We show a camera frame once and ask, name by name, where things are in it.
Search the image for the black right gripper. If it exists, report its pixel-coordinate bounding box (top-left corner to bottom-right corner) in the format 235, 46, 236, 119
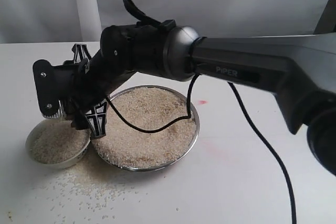
62, 23, 171, 140

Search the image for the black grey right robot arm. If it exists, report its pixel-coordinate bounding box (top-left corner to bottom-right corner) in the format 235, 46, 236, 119
63, 22, 335, 173

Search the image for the rice in steel pan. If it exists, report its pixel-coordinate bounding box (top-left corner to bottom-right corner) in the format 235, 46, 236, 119
91, 87, 197, 168

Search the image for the rice in white bowl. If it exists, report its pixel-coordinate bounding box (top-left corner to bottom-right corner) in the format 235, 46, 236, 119
30, 121, 90, 164

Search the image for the white ceramic bowl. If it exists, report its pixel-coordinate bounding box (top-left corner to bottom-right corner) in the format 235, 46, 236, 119
25, 119, 92, 170

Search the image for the spilled rice on table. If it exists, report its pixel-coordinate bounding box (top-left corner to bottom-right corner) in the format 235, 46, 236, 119
32, 152, 138, 223

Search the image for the stainless steel round pan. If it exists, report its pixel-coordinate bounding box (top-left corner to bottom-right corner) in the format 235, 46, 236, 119
90, 84, 202, 173

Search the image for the white backdrop curtain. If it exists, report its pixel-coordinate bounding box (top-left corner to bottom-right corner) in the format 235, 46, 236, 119
1, 0, 328, 43

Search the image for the dark stand at right edge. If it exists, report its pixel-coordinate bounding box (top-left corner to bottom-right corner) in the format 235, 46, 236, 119
313, 0, 336, 34

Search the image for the black camera cable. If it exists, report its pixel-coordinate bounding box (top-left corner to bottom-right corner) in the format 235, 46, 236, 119
70, 0, 297, 224

